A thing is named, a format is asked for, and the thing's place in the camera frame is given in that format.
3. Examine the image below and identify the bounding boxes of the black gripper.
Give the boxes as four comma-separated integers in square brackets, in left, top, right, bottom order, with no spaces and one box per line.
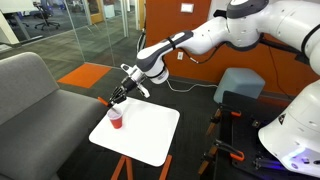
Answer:
[108,76,139,105]

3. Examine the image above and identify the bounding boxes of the orange pen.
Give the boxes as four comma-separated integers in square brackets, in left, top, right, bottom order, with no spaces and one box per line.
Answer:
[97,96,122,115]

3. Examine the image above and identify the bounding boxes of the red plastic cup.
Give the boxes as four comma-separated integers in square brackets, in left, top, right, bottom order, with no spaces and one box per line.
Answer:
[106,107,125,130]

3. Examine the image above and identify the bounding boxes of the grey sofa seat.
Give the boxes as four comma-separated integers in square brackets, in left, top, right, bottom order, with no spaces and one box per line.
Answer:
[0,51,111,180]

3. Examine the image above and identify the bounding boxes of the wooden door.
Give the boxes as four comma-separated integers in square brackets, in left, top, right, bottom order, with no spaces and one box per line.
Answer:
[87,0,105,25]

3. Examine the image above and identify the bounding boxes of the black office chair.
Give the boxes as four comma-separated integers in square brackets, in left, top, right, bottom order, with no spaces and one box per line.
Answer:
[32,0,62,32]

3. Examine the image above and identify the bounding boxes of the light blue ottoman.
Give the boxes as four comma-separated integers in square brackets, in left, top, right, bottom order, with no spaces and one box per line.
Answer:
[213,67,267,105]

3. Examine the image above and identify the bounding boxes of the black robot cart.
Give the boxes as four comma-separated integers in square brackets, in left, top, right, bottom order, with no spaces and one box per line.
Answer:
[212,90,320,180]

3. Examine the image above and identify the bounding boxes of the white office desk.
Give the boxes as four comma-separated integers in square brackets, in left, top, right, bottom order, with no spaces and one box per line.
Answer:
[0,0,38,46]

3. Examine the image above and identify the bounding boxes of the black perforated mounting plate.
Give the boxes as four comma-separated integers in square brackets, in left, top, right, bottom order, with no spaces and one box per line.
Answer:
[231,109,320,180]

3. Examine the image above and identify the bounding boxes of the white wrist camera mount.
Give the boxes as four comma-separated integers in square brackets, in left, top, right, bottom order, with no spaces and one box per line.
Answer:
[120,62,151,99]

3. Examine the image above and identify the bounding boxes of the white side table orange frame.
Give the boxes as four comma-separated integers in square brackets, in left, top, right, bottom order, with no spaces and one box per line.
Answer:
[88,97,181,180]

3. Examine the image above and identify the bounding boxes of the black cable bundle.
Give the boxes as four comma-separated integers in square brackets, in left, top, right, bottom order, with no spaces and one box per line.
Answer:
[136,27,148,55]

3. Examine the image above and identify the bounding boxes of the glass partition wall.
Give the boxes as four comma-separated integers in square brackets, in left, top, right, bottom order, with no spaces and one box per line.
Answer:
[62,0,132,68]

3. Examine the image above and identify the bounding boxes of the white floor cable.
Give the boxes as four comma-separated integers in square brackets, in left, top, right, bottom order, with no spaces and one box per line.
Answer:
[164,78,220,94]

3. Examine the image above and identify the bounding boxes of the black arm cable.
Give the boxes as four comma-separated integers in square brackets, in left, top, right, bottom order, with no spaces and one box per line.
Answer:
[181,39,228,65]

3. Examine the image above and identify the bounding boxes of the white wall plate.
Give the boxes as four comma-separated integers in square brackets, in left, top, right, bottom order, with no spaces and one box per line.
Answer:
[180,2,196,14]

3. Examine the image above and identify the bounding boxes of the black clamp orange handle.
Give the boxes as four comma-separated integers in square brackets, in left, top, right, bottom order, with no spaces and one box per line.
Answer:
[197,138,246,176]
[205,105,243,136]

